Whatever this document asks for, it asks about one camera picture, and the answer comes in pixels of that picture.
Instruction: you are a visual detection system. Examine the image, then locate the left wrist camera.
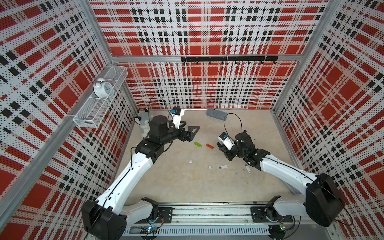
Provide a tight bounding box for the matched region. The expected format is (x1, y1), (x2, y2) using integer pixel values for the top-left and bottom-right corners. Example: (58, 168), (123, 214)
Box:
(170, 107), (185, 129)

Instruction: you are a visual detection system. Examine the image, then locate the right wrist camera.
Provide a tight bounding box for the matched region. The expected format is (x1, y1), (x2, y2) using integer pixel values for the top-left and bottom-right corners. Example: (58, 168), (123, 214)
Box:
(217, 132), (235, 151)

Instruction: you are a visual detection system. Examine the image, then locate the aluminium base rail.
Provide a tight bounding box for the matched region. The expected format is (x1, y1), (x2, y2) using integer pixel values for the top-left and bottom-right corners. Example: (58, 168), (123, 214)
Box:
(88, 203), (335, 227)

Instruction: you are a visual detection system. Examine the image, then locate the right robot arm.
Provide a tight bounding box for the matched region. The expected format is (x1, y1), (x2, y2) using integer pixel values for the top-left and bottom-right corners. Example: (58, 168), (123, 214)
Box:
(217, 131), (345, 227)

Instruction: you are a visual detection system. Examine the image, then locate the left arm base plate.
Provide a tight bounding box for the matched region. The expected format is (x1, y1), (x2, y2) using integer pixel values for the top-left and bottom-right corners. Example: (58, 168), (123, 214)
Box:
(137, 207), (174, 224)

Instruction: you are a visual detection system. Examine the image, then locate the grey rectangular box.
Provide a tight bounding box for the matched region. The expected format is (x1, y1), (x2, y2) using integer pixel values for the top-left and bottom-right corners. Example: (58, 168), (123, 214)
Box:
(207, 108), (228, 121)

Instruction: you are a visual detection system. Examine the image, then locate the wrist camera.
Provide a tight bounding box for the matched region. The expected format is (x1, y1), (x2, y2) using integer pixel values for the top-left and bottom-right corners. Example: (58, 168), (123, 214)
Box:
(217, 132), (235, 151)
(170, 107), (185, 129)

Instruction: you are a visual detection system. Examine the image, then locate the white alarm clock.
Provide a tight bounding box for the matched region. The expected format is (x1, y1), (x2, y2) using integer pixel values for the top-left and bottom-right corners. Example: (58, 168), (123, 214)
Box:
(93, 78), (114, 99)

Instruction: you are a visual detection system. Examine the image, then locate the green usb drive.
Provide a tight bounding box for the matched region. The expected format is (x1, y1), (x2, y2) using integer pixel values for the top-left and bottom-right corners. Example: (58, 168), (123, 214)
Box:
(194, 142), (202, 148)

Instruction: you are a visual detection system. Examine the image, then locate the white wire basket shelf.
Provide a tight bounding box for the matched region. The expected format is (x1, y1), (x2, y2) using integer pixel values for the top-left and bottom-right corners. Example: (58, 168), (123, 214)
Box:
(74, 66), (128, 128)

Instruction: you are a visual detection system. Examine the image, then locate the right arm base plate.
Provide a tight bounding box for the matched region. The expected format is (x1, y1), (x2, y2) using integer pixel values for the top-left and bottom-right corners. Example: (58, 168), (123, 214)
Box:
(251, 206), (294, 223)

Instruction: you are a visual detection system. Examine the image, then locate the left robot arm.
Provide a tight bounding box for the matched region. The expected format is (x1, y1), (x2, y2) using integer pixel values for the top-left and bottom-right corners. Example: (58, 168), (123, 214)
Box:
(81, 116), (200, 240)

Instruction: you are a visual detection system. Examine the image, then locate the husky plush toy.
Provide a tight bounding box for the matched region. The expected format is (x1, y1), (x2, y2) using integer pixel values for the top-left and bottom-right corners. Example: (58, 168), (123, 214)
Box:
(134, 108), (151, 138)

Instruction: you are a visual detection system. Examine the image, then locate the black hook rail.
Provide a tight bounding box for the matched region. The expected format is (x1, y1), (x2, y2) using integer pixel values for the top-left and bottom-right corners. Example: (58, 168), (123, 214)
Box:
(181, 56), (279, 63)

